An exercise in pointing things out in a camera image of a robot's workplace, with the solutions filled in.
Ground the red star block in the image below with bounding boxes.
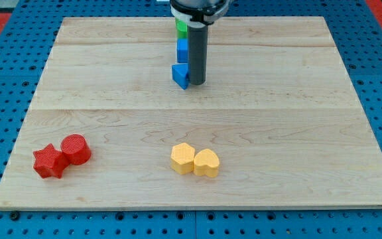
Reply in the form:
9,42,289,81
33,143,70,179

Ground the yellow heart block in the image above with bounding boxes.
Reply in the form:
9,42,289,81
193,149,220,178

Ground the green block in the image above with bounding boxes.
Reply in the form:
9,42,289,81
175,18,188,39

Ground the yellow hexagon block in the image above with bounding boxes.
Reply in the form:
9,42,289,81
170,143,195,175

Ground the blue triangle block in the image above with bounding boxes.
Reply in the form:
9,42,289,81
171,63,189,90

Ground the red cylinder block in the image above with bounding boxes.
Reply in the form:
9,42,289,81
60,134,92,165

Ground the blue cube block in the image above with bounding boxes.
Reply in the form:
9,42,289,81
176,39,188,63

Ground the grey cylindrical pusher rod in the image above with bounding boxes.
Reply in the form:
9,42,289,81
188,26,208,85

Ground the light wooden board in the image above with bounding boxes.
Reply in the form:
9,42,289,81
0,17,382,211

